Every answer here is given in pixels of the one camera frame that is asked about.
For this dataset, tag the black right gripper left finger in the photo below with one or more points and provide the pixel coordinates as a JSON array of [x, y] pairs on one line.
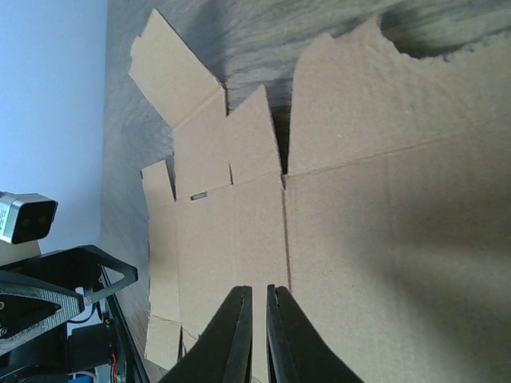
[[223, 352]]

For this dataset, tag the cardboard box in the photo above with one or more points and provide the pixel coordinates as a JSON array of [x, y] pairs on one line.
[[390, 223]]

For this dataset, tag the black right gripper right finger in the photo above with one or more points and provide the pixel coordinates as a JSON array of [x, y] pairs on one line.
[[295, 350]]

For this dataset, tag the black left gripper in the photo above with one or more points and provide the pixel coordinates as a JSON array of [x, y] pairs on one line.
[[60, 318]]

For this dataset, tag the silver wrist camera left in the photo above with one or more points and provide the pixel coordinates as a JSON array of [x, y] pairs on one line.
[[26, 217]]

